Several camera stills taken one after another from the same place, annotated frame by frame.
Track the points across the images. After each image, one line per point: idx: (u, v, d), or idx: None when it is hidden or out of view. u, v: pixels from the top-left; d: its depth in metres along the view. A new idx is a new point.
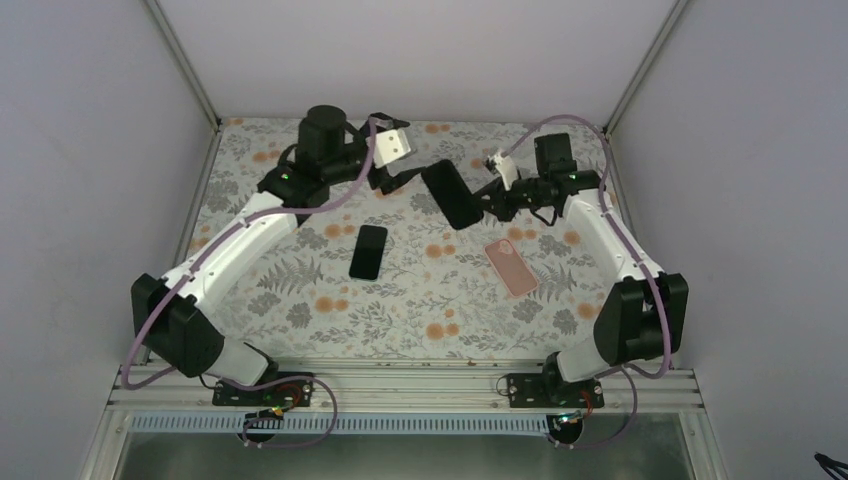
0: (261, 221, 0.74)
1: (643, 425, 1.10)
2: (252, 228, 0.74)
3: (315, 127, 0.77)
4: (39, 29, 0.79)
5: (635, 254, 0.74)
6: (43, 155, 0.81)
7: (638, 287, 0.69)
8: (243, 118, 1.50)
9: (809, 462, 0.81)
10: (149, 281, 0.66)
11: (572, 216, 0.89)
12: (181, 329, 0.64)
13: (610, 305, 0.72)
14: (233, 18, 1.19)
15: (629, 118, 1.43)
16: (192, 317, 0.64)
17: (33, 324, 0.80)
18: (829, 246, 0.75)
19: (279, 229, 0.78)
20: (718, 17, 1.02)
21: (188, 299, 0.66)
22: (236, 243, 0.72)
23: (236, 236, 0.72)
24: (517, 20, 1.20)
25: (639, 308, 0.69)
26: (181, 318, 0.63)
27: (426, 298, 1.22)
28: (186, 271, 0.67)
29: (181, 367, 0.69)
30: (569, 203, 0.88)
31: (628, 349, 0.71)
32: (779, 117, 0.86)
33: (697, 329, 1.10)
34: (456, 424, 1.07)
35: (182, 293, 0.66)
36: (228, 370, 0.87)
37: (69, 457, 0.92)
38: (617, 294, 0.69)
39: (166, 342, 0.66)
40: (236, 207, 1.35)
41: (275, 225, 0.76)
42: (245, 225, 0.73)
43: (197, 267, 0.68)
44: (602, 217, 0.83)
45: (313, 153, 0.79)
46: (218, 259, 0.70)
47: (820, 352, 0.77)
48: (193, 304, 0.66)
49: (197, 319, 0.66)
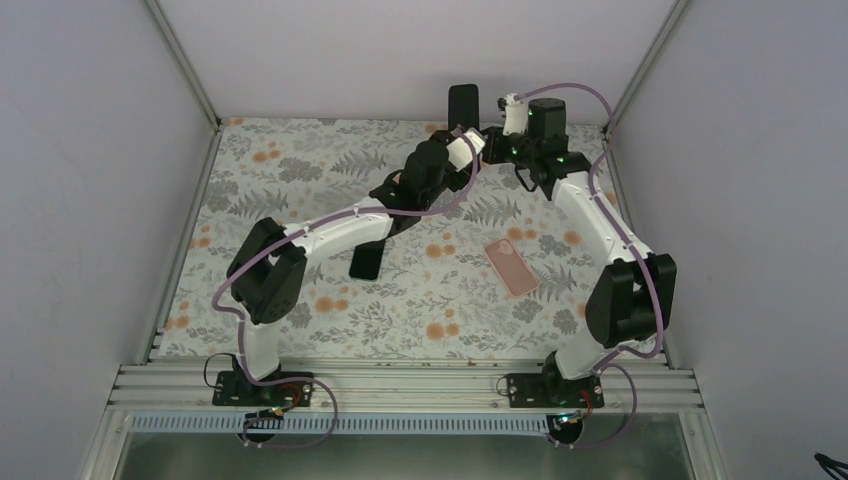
0: (368, 217, 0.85)
1: (644, 425, 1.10)
2: (360, 218, 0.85)
3: (422, 164, 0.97)
4: (38, 28, 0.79)
5: (625, 236, 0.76)
6: (45, 155, 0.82)
7: (627, 269, 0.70)
8: (243, 118, 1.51)
9: (810, 462, 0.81)
10: (269, 226, 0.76)
11: (561, 200, 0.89)
12: (283, 272, 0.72)
13: (601, 288, 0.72)
14: (233, 19, 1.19)
15: (629, 118, 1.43)
16: (297, 265, 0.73)
17: (33, 323, 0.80)
18: (829, 246, 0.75)
19: (378, 228, 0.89)
20: (718, 17, 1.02)
21: (298, 249, 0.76)
22: (347, 224, 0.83)
23: (348, 219, 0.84)
24: (516, 21, 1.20)
25: (629, 289, 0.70)
26: (288, 263, 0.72)
27: (426, 298, 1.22)
28: (305, 226, 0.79)
29: (256, 313, 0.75)
30: (557, 185, 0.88)
31: (620, 330, 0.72)
32: (777, 117, 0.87)
33: (697, 329, 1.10)
34: (457, 424, 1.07)
35: (296, 243, 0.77)
36: (251, 355, 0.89)
37: (69, 457, 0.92)
38: (607, 278, 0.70)
39: (257, 286, 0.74)
40: (236, 208, 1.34)
41: (376, 225, 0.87)
42: (357, 214, 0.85)
43: (313, 228, 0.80)
44: (592, 201, 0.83)
45: (416, 184, 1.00)
46: (331, 228, 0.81)
47: (820, 352, 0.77)
48: (301, 253, 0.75)
49: (299, 269, 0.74)
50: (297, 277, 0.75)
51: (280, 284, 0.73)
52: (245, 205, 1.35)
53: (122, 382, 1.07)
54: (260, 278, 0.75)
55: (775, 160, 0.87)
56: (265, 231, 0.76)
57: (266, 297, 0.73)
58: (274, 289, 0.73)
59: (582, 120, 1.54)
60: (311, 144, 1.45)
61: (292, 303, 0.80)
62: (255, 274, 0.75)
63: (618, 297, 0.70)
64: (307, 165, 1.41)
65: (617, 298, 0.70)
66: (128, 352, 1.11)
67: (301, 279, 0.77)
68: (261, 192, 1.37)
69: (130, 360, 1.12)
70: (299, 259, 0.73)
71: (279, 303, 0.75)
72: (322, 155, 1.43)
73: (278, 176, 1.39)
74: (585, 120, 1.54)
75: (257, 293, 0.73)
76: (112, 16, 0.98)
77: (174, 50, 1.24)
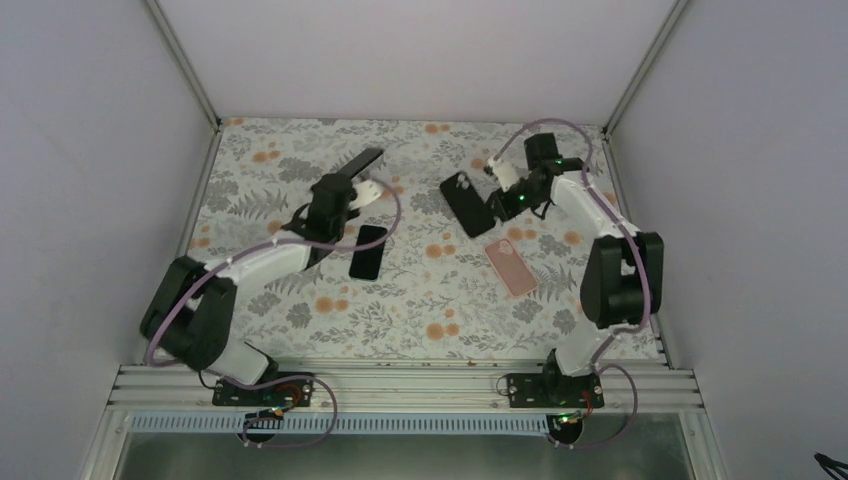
0: (287, 246, 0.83)
1: (643, 425, 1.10)
2: (280, 248, 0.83)
3: (328, 190, 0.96)
4: (38, 30, 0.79)
5: (613, 217, 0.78)
6: (44, 154, 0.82)
7: (617, 243, 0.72)
8: (243, 119, 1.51)
9: (810, 463, 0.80)
10: (186, 264, 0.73)
11: (558, 197, 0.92)
12: (213, 305, 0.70)
13: (592, 263, 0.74)
14: (232, 20, 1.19)
15: (629, 119, 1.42)
16: (225, 296, 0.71)
17: (31, 321, 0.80)
18: (830, 246, 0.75)
19: (299, 257, 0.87)
20: (718, 17, 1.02)
21: (225, 280, 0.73)
22: (267, 255, 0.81)
23: (268, 250, 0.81)
24: (515, 20, 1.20)
25: (618, 263, 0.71)
26: (217, 295, 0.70)
27: (426, 298, 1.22)
28: (228, 259, 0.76)
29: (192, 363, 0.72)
30: (554, 183, 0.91)
31: (612, 312, 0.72)
32: (776, 118, 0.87)
33: (697, 330, 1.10)
34: (456, 424, 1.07)
35: (220, 276, 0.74)
36: (230, 369, 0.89)
37: (69, 457, 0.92)
38: (597, 251, 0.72)
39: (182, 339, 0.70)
40: (236, 208, 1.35)
41: (295, 253, 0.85)
42: (276, 244, 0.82)
43: (237, 260, 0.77)
44: (584, 192, 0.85)
45: (326, 211, 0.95)
46: (256, 260, 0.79)
47: (820, 352, 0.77)
48: (226, 284, 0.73)
49: (228, 298, 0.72)
50: (224, 311, 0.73)
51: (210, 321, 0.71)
52: (244, 205, 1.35)
53: (122, 382, 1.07)
54: (187, 324, 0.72)
55: (774, 161, 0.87)
56: (183, 269, 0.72)
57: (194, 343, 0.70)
58: (203, 332, 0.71)
59: (582, 120, 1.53)
60: (311, 144, 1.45)
61: (222, 341, 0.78)
62: (177, 323, 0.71)
63: (607, 270, 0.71)
64: (307, 165, 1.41)
65: (606, 271, 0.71)
66: (128, 352, 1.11)
67: (228, 314, 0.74)
68: (261, 193, 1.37)
69: (130, 360, 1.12)
70: (226, 290, 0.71)
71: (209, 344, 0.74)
72: (322, 155, 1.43)
73: (278, 176, 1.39)
74: (585, 120, 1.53)
75: (185, 340, 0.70)
76: (112, 18, 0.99)
77: (173, 50, 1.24)
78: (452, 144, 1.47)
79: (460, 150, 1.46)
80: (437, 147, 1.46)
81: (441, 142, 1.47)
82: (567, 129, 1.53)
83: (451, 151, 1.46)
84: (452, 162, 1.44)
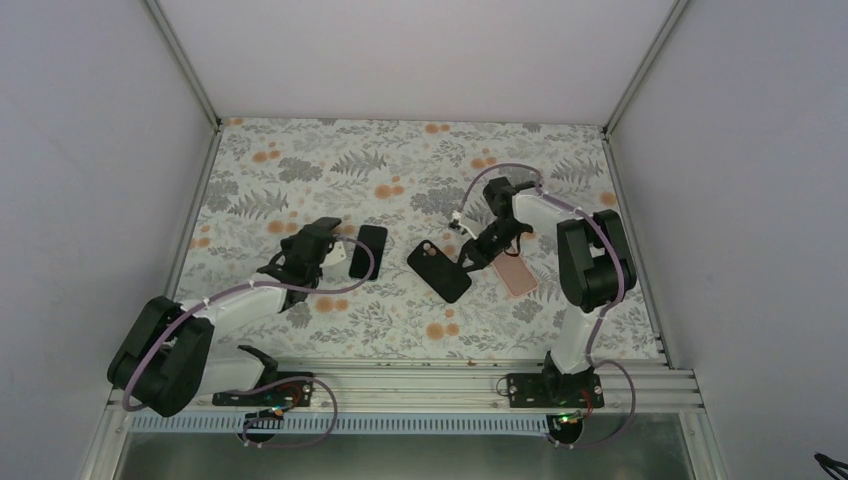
0: (265, 288, 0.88)
1: (643, 425, 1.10)
2: (256, 290, 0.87)
3: (310, 237, 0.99)
4: (38, 31, 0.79)
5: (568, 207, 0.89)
6: (44, 154, 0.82)
7: (579, 225, 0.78)
8: (243, 119, 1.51)
9: (810, 463, 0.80)
10: (162, 304, 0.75)
11: (520, 213, 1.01)
12: (189, 345, 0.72)
13: (561, 249, 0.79)
14: (232, 21, 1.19)
15: (629, 119, 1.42)
16: (201, 336, 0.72)
17: (31, 321, 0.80)
18: (829, 246, 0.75)
19: (273, 299, 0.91)
20: (718, 17, 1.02)
21: (203, 320, 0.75)
22: (242, 296, 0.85)
23: (244, 291, 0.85)
24: (515, 21, 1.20)
25: (583, 242, 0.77)
26: (193, 336, 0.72)
27: (426, 299, 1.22)
28: (206, 298, 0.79)
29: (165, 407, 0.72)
30: (513, 200, 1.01)
31: (589, 288, 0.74)
32: (775, 118, 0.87)
33: (697, 330, 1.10)
34: (456, 424, 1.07)
35: (197, 315, 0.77)
36: (221, 383, 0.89)
37: (68, 457, 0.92)
38: (562, 234, 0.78)
39: (156, 381, 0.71)
40: (236, 208, 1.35)
41: (269, 295, 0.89)
42: (252, 286, 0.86)
43: (213, 300, 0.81)
44: (540, 199, 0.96)
45: (304, 257, 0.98)
46: (233, 300, 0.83)
47: (820, 352, 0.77)
48: (202, 325, 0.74)
49: (204, 339, 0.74)
50: (200, 352, 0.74)
51: (184, 364, 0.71)
52: (244, 205, 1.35)
53: None
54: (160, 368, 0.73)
55: (773, 161, 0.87)
56: (158, 309, 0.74)
57: (166, 386, 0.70)
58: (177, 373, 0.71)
59: (582, 120, 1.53)
60: (311, 144, 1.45)
61: (197, 382, 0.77)
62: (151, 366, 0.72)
63: (574, 249, 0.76)
64: (307, 165, 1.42)
65: (572, 251, 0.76)
66: None
67: (203, 355, 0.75)
68: (261, 193, 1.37)
69: None
70: (203, 330, 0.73)
71: (183, 386, 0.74)
72: (322, 155, 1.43)
73: (278, 176, 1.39)
74: (585, 120, 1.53)
75: (158, 383, 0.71)
76: (113, 19, 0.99)
77: (174, 51, 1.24)
78: (452, 144, 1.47)
79: (460, 150, 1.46)
80: (437, 147, 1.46)
81: (441, 142, 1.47)
82: (567, 129, 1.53)
83: (451, 150, 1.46)
84: (452, 162, 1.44)
